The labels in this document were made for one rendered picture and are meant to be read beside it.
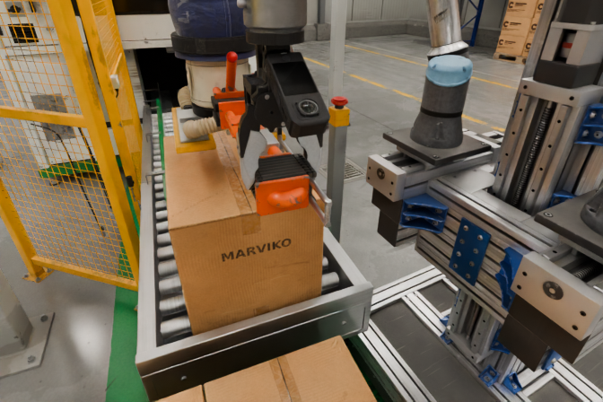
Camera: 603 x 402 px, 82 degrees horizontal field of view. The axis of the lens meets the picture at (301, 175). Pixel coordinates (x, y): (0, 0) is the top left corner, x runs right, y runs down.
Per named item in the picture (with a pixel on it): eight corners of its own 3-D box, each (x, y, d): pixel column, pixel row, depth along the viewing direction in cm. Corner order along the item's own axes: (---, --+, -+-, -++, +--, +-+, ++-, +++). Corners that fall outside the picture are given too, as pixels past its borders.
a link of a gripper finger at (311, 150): (318, 156, 57) (298, 108, 51) (333, 173, 52) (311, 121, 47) (301, 166, 56) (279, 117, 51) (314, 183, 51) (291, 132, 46)
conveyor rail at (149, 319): (147, 127, 289) (143, 105, 279) (153, 126, 290) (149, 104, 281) (151, 398, 100) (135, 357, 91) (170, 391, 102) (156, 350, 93)
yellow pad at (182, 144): (172, 113, 116) (170, 98, 113) (203, 109, 119) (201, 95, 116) (176, 154, 88) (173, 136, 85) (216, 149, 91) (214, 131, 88)
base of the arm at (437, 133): (434, 126, 115) (441, 96, 110) (473, 143, 103) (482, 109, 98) (399, 134, 109) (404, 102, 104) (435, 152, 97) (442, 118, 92)
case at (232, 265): (180, 222, 150) (162, 136, 130) (270, 205, 162) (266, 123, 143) (193, 340, 101) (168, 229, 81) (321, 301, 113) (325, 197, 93)
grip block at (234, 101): (213, 117, 83) (209, 92, 80) (253, 113, 86) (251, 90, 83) (217, 130, 76) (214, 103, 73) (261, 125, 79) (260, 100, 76)
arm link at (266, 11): (316, -11, 38) (241, -11, 36) (315, 35, 40) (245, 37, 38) (295, -12, 44) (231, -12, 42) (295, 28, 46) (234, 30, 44)
